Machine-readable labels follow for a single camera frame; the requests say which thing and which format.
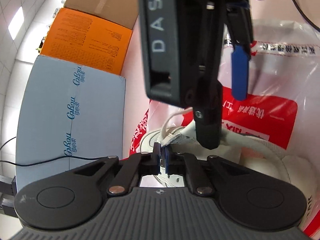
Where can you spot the orange cardboard box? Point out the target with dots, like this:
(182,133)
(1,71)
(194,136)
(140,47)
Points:
(87,40)

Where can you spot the brown cardboard box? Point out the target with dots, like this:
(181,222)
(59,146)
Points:
(122,12)

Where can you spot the white sneaker with stripes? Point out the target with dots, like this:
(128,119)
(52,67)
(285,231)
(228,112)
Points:
(247,150)

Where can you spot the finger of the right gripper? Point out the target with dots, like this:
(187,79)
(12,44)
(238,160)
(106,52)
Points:
(240,69)
(208,114)

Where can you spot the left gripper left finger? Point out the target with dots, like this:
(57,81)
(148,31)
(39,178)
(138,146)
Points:
(129,172)

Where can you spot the light blue cardboard box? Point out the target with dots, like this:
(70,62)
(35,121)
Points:
(70,114)

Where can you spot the black power strip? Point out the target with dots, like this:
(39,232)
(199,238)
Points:
(8,191)

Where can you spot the red white plastic bag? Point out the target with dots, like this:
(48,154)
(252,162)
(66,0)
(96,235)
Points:
(282,104)

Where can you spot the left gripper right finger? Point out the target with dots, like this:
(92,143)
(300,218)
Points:
(188,166)

